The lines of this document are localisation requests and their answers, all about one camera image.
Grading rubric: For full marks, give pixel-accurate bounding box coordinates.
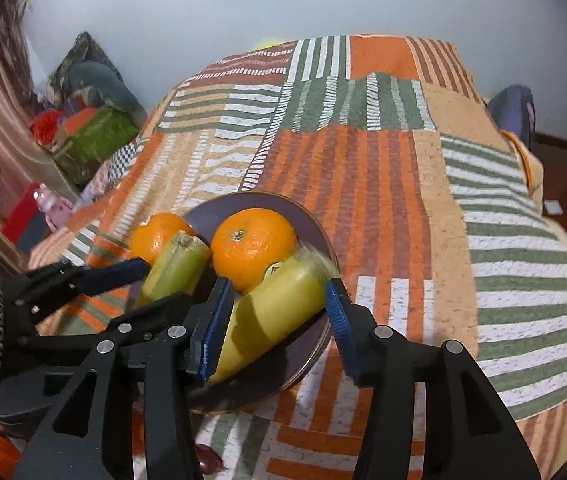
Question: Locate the corn cob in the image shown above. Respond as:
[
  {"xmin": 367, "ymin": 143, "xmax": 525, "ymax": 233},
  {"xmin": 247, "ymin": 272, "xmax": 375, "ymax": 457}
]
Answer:
[
  {"xmin": 208, "ymin": 245, "xmax": 341, "ymax": 385},
  {"xmin": 134, "ymin": 231, "xmax": 211, "ymax": 308}
]

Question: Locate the large orange with sticker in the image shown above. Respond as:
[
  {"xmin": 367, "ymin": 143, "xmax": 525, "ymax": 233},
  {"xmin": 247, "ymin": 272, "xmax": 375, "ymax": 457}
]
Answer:
[{"xmin": 128, "ymin": 212, "xmax": 196, "ymax": 266}]

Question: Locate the dark red jujube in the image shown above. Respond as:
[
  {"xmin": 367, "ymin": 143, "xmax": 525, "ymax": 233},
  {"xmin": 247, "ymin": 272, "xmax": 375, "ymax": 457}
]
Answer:
[{"xmin": 195, "ymin": 443, "xmax": 225, "ymax": 476}]

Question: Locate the red box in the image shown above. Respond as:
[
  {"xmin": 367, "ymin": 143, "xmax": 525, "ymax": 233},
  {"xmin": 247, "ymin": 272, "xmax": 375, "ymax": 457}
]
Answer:
[{"xmin": 2, "ymin": 182, "xmax": 50, "ymax": 255}]

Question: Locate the pink rabbit figurine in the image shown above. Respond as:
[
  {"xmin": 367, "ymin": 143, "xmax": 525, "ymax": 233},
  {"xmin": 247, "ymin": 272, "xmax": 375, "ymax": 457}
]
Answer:
[{"xmin": 33, "ymin": 183, "xmax": 73, "ymax": 232}]

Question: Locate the dark purple plate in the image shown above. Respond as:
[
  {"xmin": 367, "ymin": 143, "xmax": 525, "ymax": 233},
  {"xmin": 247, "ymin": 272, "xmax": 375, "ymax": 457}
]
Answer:
[{"xmin": 184, "ymin": 192, "xmax": 338, "ymax": 414}]

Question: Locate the floral patchwork quilt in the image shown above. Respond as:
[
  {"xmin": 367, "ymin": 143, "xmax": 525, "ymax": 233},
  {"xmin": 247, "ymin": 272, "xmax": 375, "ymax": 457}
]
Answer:
[{"xmin": 74, "ymin": 139, "xmax": 144, "ymax": 210}]

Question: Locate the striped pink curtain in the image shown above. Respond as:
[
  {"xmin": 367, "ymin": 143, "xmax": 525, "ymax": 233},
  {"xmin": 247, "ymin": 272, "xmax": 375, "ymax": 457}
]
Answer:
[{"xmin": 0, "ymin": 0, "xmax": 78, "ymax": 220}]

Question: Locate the red plastic bag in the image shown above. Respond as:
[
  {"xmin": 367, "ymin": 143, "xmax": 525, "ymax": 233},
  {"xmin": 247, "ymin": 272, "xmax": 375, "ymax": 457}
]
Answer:
[{"xmin": 30, "ymin": 108, "xmax": 66, "ymax": 146}]

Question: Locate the grey plush toy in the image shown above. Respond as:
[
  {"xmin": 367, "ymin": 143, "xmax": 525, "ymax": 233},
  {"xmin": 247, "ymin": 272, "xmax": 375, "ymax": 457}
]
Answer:
[{"xmin": 62, "ymin": 61, "xmax": 142, "ymax": 113}]

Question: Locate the striped patchwork blanket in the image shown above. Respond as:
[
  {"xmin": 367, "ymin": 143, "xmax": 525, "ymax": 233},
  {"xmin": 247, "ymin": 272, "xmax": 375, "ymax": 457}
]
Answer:
[{"xmin": 30, "ymin": 35, "xmax": 567, "ymax": 478}]

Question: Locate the blue backpack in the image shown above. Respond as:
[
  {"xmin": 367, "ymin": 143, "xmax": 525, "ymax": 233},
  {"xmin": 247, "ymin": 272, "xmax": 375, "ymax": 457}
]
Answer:
[{"xmin": 486, "ymin": 84, "xmax": 536, "ymax": 148}]

